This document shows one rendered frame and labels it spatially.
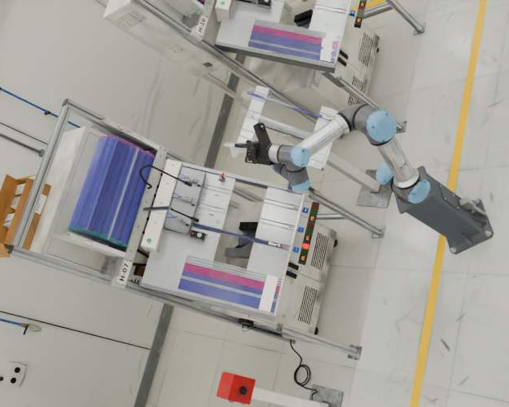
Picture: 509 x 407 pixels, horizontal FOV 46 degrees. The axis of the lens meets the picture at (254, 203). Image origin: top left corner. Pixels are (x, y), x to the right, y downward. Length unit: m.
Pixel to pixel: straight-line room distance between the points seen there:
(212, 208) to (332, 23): 1.31
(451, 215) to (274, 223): 0.89
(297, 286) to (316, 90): 1.23
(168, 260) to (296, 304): 0.88
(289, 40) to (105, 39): 1.82
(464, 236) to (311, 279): 0.96
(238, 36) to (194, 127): 1.74
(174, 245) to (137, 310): 1.78
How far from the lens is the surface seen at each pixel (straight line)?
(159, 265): 3.14
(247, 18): 3.66
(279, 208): 3.16
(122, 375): 4.89
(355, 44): 4.20
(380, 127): 2.43
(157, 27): 3.62
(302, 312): 3.65
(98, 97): 4.77
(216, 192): 3.19
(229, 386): 3.10
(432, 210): 3.03
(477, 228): 3.30
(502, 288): 3.22
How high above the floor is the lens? 2.82
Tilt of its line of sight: 37 degrees down
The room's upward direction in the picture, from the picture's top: 63 degrees counter-clockwise
